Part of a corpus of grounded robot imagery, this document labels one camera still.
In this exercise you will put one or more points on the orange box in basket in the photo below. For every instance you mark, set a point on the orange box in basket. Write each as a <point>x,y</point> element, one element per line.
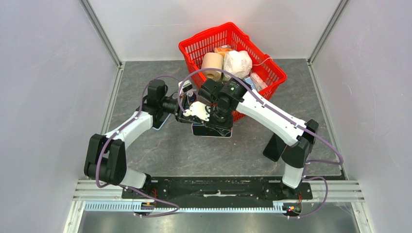
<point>222,50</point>

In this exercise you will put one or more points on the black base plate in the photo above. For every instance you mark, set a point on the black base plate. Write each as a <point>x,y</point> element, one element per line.
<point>225,191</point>

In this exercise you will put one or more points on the beige toilet paper roll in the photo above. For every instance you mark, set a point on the beige toilet paper roll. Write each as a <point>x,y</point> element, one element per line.
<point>212,60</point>

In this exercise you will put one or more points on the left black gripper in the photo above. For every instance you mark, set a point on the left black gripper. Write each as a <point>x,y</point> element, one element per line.
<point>184,102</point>

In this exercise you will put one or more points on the red plastic basket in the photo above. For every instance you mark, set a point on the red plastic basket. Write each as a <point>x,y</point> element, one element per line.
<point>265,75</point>

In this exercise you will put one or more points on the aluminium frame rail left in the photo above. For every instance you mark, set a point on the aluminium frame rail left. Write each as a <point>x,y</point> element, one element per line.
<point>100,31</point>

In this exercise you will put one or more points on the aluminium frame rail right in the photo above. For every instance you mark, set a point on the aluminium frame rail right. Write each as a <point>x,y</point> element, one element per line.
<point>342,4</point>

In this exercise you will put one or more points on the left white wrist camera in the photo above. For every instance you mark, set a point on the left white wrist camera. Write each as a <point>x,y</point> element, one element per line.
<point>185,86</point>

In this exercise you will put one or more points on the black phone on table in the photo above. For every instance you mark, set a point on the black phone on table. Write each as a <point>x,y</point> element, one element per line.
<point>274,148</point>

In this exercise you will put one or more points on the white toothed cable rail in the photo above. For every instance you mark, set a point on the white toothed cable rail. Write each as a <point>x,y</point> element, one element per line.
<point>140,205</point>

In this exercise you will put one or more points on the orange label blue pump bottle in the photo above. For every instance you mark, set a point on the orange label blue pump bottle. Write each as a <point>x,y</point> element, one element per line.
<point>191,96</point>

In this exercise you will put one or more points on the white plastic bag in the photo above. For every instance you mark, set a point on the white plastic bag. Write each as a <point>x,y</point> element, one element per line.
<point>238,63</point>

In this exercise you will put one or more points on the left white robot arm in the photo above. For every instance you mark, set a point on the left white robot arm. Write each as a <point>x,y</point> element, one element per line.
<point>106,153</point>

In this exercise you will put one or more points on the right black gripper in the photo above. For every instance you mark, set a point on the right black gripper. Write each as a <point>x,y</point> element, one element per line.
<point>223,129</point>

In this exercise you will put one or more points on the phone in light blue case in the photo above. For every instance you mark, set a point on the phone in light blue case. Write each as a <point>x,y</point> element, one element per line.
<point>159,121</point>

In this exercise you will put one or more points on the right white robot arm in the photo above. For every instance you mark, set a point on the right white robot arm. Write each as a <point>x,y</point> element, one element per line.
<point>294,138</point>

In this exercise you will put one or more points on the aluminium frame rail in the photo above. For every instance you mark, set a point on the aluminium frame rail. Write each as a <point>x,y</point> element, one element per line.
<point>100,31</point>
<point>342,4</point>

